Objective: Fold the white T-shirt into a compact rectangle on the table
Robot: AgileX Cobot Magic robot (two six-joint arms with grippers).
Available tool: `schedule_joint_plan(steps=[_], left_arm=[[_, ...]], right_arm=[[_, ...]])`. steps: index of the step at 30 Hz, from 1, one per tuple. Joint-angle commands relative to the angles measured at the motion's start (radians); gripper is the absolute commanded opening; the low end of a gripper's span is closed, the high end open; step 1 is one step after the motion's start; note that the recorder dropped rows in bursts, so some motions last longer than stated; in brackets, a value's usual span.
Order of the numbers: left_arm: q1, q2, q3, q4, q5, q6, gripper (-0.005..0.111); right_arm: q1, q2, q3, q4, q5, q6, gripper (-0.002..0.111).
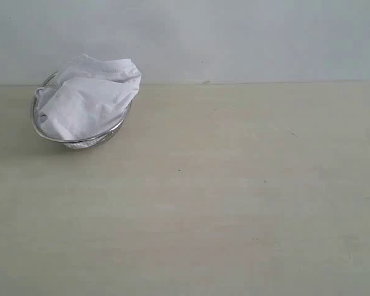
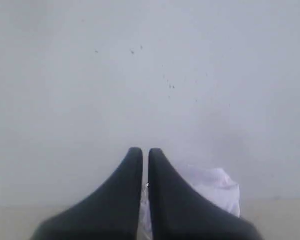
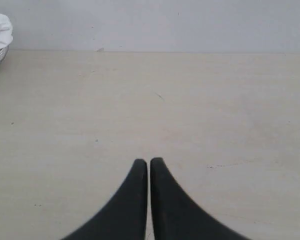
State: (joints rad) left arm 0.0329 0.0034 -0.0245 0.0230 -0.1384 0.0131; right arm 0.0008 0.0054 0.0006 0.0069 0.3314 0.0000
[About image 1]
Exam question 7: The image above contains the white t-shirt with red print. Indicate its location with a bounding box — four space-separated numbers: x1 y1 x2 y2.
33 54 142 141

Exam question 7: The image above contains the metal wire mesh basket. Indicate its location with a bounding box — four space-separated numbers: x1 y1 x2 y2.
31 69 141 149

